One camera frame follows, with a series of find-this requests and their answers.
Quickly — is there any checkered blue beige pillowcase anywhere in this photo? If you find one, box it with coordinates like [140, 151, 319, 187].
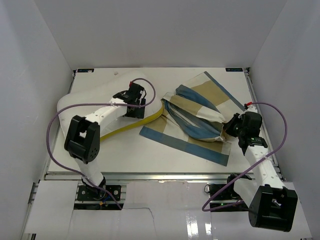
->
[139, 71, 245, 166]

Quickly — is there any white pillow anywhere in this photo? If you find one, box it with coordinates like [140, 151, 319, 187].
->
[57, 68, 164, 140]

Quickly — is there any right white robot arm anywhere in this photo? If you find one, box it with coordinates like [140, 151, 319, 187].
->
[223, 111, 298, 232]

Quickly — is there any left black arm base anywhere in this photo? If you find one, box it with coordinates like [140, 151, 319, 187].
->
[76, 184, 122, 202]

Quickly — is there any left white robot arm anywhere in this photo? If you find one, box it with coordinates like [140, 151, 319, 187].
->
[64, 82, 147, 200]

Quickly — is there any right blue corner label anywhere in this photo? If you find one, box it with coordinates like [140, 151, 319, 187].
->
[225, 67, 243, 72]

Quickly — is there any blue corner label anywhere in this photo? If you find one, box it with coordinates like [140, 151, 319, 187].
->
[76, 68, 95, 73]
[225, 67, 243, 72]

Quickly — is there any left blue corner label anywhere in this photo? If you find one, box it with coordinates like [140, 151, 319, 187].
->
[76, 68, 95, 73]

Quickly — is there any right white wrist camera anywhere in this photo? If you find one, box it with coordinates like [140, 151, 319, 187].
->
[244, 102, 258, 113]

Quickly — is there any aluminium frame rail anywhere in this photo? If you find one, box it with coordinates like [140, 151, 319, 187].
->
[244, 67, 283, 179]

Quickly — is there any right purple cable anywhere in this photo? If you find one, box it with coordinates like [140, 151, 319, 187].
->
[201, 101, 289, 213]

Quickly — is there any purple cable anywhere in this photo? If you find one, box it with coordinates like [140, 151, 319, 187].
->
[46, 77, 157, 211]
[201, 101, 289, 213]

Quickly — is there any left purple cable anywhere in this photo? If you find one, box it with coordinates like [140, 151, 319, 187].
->
[46, 77, 157, 211]

